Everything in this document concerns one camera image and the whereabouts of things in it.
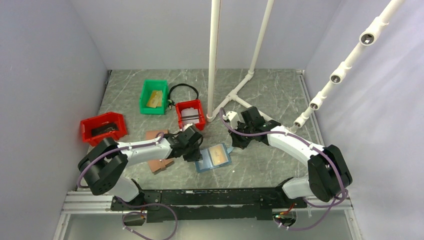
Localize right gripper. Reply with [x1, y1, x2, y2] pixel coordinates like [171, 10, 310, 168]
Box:
[228, 121, 255, 150]

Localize blue card holder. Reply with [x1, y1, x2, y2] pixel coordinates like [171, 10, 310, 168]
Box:
[195, 143, 234, 173]

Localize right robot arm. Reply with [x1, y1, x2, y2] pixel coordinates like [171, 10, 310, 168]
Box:
[220, 106, 353, 208]

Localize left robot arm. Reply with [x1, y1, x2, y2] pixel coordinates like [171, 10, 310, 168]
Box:
[77, 125, 204, 210]

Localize orange card in holder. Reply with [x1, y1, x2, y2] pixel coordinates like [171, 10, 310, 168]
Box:
[209, 144, 229, 166]

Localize white card in red bin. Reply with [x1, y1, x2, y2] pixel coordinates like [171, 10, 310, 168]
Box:
[181, 107, 200, 125]

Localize brown card holder front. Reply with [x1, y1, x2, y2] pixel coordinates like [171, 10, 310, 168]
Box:
[147, 158, 174, 174]

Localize brown card holder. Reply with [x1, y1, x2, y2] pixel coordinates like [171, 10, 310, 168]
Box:
[145, 129, 169, 147]
[147, 158, 174, 174]

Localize brown card holder back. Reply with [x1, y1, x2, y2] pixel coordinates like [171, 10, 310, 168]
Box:
[145, 129, 169, 147]

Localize gold cards in green bin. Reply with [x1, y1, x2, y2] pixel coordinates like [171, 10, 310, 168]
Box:
[146, 90, 163, 108]

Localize small red plastic bin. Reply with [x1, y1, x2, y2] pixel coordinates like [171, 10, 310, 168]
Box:
[175, 99, 206, 131]

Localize green plastic bin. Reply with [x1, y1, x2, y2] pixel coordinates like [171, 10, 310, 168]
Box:
[139, 79, 169, 115]

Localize large red plastic bin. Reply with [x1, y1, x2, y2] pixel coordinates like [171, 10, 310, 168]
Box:
[80, 112, 128, 147]

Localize white pipe with sockets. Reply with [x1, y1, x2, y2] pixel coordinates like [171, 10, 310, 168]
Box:
[289, 0, 404, 133]

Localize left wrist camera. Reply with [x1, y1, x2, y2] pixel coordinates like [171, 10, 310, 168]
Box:
[182, 123, 197, 134]

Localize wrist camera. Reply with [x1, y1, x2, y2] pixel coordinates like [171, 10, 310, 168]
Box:
[182, 123, 197, 134]
[222, 111, 240, 130]

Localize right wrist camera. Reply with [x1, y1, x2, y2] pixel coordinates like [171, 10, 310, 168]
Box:
[222, 111, 240, 130]

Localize black cable loop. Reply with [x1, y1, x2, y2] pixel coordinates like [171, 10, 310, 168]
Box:
[167, 83, 200, 110]

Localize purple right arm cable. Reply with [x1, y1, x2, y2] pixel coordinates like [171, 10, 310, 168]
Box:
[219, 107, 349, 232]

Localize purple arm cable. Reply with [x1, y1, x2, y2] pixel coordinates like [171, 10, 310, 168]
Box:
[219, 107, 349, 232]
[76, 132, 180, 240]

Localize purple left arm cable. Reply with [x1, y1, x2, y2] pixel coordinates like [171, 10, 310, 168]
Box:
[76, 132, 180, 240]

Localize white pvc pipe frame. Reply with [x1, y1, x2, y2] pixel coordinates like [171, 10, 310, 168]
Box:
[206, 0, 292, 132]

